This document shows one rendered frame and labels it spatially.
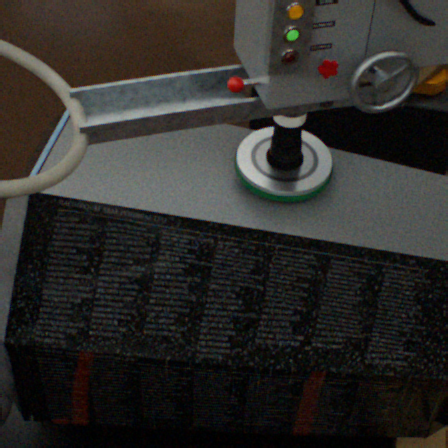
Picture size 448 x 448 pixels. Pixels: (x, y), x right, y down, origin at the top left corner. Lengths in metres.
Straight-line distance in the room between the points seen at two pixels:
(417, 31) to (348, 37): 0.15
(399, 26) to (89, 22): 2.46
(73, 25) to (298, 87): 2.40
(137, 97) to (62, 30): 2.19
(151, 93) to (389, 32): 0.49
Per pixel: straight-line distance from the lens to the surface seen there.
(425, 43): 1.82
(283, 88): 1.73
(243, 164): 1.99
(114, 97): 1.83
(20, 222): 2.06
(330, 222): 1.97
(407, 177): 2.11
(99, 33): 3.98
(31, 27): 4.06
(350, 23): 1.69
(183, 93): 1.86
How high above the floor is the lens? 2.30
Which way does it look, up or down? 48 degrees down
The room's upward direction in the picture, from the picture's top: 3 degrees clockwise
